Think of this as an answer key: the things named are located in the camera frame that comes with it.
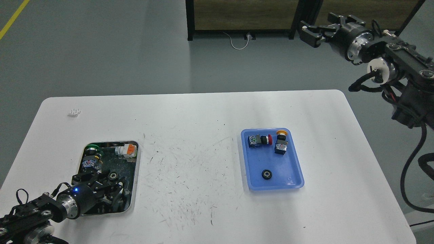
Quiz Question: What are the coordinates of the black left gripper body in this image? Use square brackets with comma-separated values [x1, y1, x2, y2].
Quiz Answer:
[56, 179, 115, 219]

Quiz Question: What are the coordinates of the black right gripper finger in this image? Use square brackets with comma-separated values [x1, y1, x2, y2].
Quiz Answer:
[327, 13, 360, 27]
[298, 21, 334, 48]

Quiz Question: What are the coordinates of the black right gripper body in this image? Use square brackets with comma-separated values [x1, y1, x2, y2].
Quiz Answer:
[328, 18, 374, 63]

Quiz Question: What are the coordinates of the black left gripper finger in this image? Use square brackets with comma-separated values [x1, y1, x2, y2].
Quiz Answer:
[71, 169, 109, 185]
[102, 182, 131, 212]

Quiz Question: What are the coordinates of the black gear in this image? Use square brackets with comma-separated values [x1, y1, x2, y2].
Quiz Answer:
[261, 169, 273, 180]
[107, 171, 118, 181]

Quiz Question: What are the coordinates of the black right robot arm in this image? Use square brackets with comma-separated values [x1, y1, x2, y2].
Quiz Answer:
[299, 13, 434, 128]

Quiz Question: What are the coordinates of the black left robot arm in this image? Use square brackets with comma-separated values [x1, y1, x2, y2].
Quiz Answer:
[1, 169, 132, 244]

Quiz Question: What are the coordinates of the silver metal tray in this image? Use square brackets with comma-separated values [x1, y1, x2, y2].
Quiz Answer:
[76, 141, 139, 214]

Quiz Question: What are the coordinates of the small white plastic clip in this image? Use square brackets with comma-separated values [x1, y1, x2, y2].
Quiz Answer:
[67, 109, 81, 117]

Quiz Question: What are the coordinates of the blue plastic tray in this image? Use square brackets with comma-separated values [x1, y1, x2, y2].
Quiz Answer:
[241, 128, 305, 191]

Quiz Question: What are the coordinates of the green push button switch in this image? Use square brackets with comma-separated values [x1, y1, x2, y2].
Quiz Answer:
[81, 144, 104, 172]

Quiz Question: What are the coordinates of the orange white switch part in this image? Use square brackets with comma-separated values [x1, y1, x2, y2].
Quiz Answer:
[115, 143, 138, 160]

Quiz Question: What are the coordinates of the black frame wooden cabinet right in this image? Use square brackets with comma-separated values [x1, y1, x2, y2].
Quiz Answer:
[300, 0, 425, 35]

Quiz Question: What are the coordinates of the black frame wooden cabinet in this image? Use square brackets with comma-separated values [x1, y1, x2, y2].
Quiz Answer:
[185, 0, 307, 41]
[300, 0, 425, 35]

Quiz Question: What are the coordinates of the white cable on floor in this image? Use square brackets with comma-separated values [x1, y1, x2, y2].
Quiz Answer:
[223, 32, 254, 50]

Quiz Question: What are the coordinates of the black frame wooden cabinet left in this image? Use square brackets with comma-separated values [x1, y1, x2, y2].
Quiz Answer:
[185, 0, 307, 41]

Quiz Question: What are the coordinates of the yellow push button switch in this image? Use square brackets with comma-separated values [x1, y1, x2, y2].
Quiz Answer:
[274, 130, 288, 155]

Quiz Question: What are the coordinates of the red push button switch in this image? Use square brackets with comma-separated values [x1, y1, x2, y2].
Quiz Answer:
[248, 134, 273, 148]

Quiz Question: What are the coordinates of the black cable at right edge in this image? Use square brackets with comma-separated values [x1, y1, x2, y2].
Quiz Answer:
[400, 124, 434, 214]

